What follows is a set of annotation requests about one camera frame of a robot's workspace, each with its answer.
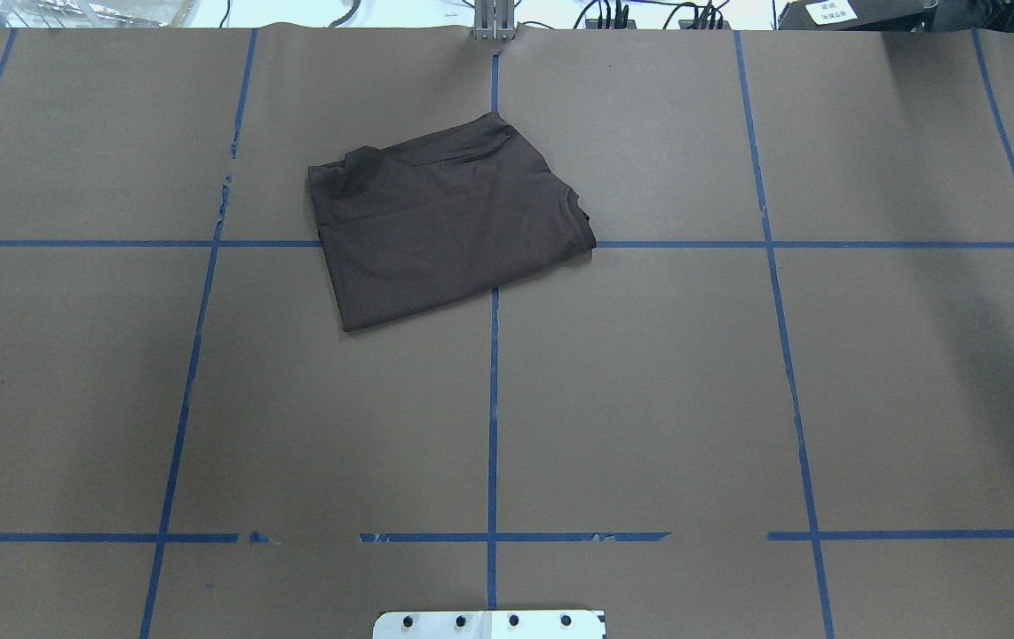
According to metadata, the brown t-shirt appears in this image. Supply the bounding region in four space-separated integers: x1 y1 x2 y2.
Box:
305 112 598 333

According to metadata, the black electronics box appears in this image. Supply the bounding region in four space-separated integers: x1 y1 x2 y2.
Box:
776 1 939 32

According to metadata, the aluminium frame post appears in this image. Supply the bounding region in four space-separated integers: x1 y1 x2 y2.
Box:
468 0 518 41

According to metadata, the white pedestal column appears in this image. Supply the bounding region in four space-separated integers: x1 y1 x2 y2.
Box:
372 608 607 638

